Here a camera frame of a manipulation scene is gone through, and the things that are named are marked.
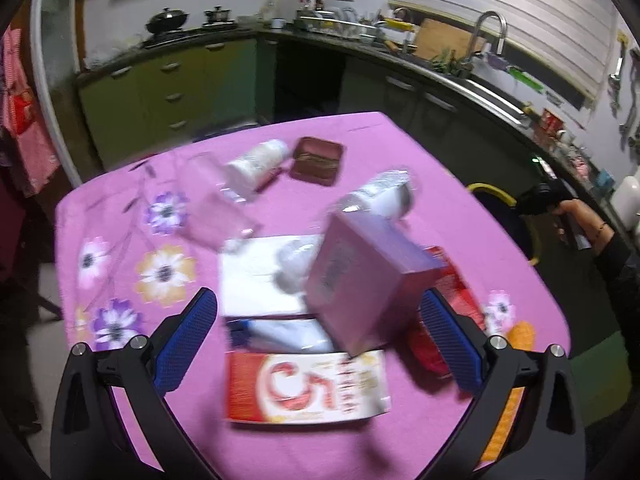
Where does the wooden cutting board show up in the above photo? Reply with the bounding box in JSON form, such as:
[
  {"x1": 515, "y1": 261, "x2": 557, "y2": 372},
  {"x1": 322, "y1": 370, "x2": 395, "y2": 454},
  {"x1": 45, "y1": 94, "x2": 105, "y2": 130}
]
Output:
[{"x1": 414, "y1": 18, "x2": 472, "y2": 61}]

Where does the crushed red cola can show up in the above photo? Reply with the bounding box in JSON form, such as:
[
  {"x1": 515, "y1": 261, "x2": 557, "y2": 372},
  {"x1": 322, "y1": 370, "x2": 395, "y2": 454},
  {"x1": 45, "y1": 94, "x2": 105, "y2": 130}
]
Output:
[{"x1": 407, "y1": 246, "x2": 485, "y2": 380}]

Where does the clear plastic cup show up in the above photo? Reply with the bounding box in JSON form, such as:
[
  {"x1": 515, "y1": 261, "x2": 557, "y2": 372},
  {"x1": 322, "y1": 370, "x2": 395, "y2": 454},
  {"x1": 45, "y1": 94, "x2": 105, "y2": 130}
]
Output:
[{"x1": 177, "y1": 152, "x2": 262, "y2": 254}]

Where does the clear plastic water bottle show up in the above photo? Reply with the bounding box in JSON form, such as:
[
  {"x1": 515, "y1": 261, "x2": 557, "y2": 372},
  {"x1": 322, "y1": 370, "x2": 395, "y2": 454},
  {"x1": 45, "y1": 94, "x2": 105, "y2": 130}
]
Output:
[{"x1": 274, "y1": 167, "x2": 419, "y2": 294}]

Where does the white enamel mug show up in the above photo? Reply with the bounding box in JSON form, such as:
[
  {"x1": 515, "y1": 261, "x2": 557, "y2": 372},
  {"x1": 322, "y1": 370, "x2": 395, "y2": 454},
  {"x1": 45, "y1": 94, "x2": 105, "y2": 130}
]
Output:
[{"x1": 270, "y1": 18, "x2": 286, "y2": 29}]

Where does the small steel pot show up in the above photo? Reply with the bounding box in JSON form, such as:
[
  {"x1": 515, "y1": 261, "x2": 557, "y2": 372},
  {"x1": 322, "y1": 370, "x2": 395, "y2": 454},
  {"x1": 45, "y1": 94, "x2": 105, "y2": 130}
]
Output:
[{"x1": 204, "y1": 6, "x2": 230, "y2": 25}]

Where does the white electric kettle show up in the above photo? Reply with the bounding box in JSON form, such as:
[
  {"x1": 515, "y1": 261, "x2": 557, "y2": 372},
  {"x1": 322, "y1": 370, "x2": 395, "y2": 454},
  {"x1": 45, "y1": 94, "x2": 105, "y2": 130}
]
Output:
[{"x1": 611, "y1": 171, "x2": 640, "y2": 231}]

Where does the black bin yellow rim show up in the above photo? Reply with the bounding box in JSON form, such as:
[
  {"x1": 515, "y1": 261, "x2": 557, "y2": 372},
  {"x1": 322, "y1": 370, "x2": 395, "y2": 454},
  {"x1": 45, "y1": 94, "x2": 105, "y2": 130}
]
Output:
[{"x1": 466, "y1": 183, "x2": 541, "y2": 266}]

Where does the pink floral tablecloth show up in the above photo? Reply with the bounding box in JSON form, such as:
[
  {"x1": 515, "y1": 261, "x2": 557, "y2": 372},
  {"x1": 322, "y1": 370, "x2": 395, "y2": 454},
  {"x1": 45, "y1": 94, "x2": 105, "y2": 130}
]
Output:
[{"x1": 55, "y1": 113, "x2": 570, "y2": 479}]

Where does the white window blind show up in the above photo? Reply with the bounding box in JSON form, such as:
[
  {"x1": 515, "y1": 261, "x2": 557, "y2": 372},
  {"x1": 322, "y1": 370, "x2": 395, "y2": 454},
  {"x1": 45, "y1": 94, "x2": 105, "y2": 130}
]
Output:
[{"x1": 390, "y1": 0, "x2": 617, "y2": 99}]

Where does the steel kitchen faucet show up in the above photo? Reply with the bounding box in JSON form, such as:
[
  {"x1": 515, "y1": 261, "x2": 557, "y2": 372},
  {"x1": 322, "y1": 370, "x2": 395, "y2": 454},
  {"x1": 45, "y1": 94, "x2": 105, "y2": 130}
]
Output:
[{"x1": 462, "y1": 10, "x2": 509, "y2": 67}]

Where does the cooking oil bottle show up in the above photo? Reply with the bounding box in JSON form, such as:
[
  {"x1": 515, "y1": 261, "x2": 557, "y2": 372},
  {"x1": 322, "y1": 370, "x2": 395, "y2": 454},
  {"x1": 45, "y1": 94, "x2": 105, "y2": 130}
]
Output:
[{"x1": 260, "y1": 0, "x2": 278, "y2": 23}]

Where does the red checkered apron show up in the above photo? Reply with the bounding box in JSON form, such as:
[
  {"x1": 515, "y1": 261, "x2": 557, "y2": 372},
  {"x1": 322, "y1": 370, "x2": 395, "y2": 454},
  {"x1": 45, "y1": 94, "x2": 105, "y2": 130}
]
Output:
[{"x1": 1, "y1": 26, "x2": 60, "y2": 196}]

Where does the red white milk carton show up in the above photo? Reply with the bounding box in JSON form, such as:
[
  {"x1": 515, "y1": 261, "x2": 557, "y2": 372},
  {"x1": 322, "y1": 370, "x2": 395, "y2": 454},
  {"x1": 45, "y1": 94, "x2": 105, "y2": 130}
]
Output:
[{"x1": 226, "y1": 350, "x2": 392, "y2": 426}]

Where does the white pill bottle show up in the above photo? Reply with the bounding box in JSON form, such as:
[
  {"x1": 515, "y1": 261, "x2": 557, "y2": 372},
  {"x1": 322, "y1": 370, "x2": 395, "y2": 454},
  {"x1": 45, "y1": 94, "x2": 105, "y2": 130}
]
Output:
[{"x1": 224, "y1": 139, "x2": 291, "y2": 200}]

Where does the black wok with lid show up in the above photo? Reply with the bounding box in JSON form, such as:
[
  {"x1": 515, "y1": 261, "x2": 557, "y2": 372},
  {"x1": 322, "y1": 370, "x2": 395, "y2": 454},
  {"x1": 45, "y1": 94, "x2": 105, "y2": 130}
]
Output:
[{"x1": 145, "y1": 8, "x2": 189, "y2": 35}]

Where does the white dish rack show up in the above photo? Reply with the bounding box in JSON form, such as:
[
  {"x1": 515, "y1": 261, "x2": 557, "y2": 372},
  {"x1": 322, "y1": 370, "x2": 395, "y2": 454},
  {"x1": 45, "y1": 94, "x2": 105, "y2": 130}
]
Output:
[{"x1": 293, "y1": 9, "x2": 385, "y2": 42}]

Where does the white paper napkin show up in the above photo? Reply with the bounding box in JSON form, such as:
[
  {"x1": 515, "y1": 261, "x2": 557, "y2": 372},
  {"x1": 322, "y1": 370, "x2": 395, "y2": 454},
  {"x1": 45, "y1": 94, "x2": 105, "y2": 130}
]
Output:
[{"x1": 218, "y1": 235, "x2": 308, "y2": 318}]

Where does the red cup on counter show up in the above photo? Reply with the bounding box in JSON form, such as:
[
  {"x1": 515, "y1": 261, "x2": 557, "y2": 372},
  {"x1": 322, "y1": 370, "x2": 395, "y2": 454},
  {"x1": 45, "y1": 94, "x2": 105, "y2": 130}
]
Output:
[{"x1": 538, "y1": 108, "x2": 564, "y2": 138}]

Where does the purple cardboard box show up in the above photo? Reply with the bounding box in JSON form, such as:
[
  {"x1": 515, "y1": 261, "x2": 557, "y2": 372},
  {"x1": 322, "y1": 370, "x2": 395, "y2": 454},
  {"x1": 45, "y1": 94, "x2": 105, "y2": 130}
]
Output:
[{"x1": 304, "y1": 211, "x2": 446, "y2": 356}]

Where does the brown plastic tray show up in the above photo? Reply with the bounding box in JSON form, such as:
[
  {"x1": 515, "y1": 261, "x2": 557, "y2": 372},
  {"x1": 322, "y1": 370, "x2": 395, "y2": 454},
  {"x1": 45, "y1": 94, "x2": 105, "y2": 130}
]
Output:
[{"x1": 288, "y1": 136, "x2": 345, "y2": 186}]

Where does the stainless steel sink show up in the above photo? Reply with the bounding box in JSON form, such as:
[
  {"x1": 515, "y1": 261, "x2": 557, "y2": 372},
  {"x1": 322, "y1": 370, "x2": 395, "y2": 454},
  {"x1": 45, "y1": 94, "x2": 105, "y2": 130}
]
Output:
[{"x1": 451, "y1": 78, "x2": 530, "y2": 128}]

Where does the person right hand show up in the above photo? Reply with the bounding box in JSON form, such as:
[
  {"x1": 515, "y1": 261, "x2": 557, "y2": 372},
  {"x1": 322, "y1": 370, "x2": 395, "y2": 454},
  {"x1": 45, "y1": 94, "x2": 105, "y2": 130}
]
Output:
[{"x1": 553, "y1": 198, "x2": 614, "y2": 254}]

